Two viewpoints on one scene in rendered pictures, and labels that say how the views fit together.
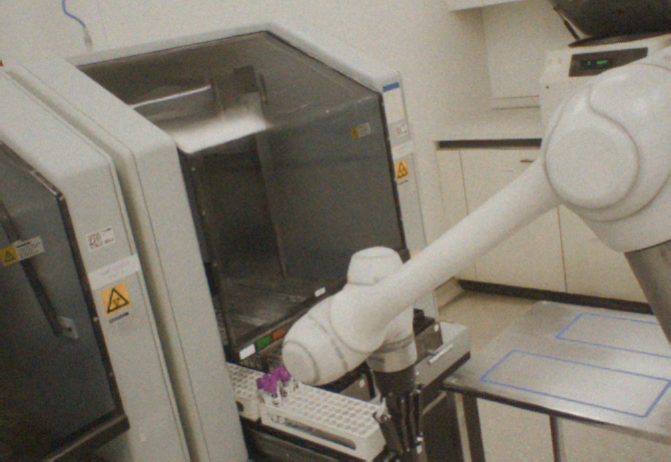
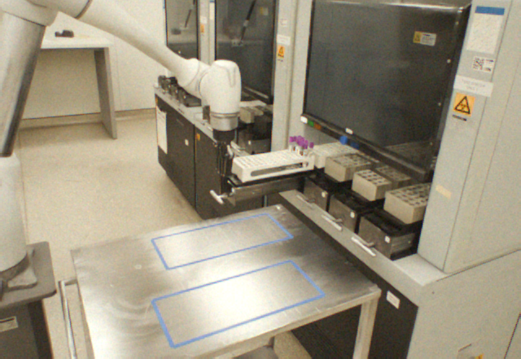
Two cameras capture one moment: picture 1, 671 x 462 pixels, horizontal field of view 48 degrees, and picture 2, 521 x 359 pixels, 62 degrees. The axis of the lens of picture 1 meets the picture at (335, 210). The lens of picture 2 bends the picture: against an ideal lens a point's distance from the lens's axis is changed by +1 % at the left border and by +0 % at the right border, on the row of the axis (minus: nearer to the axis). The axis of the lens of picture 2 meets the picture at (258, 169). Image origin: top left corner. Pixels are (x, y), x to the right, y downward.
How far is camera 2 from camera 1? 2.16 m
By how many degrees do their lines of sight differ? 99
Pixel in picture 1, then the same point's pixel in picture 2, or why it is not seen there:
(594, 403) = (187, 232)
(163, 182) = (306, 8)
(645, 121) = not seen: outside the picture
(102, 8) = not seen: outside the picture
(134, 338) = (282, 73)
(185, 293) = (299, 70)
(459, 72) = not seen: outside the picture
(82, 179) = not seen: outside the picture
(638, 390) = (177, 252)
